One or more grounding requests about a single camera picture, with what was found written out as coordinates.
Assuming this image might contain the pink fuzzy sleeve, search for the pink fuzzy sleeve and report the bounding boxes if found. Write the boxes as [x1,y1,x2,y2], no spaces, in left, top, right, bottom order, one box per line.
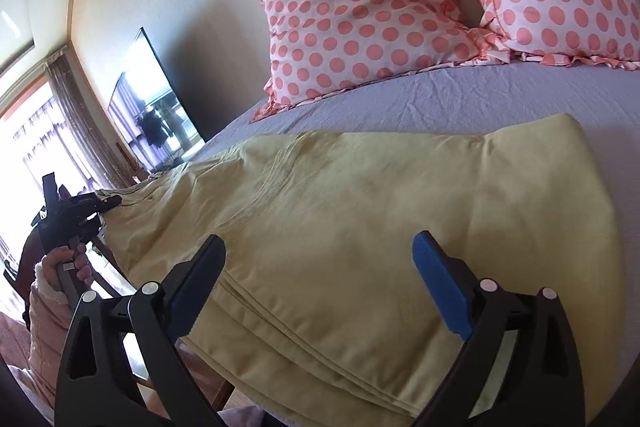
[1,262,73,425]

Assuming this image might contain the khaki pants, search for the khaki pants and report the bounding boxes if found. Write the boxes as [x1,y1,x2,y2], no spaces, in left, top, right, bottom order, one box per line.
[104,114,626,426]

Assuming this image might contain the brown window curtain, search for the brown window curtain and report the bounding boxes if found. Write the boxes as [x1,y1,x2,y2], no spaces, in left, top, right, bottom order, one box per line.
[46,52,137,188]

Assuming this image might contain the lavender bed sheet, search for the lavender bed sheet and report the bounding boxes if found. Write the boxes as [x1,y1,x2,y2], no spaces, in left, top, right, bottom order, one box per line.
[196,63,640,407]

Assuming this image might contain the person's left hand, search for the person's left hand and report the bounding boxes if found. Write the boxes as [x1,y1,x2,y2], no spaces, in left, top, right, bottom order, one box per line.
[34,184,97,294]

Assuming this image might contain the black television screen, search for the black television screen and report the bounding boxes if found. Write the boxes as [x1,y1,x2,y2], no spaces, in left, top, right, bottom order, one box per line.
[107,28,204,173]

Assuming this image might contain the large polka dot pillow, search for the large polka dot pillow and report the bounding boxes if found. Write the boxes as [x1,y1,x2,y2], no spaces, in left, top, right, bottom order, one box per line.
[253,0,510,120]

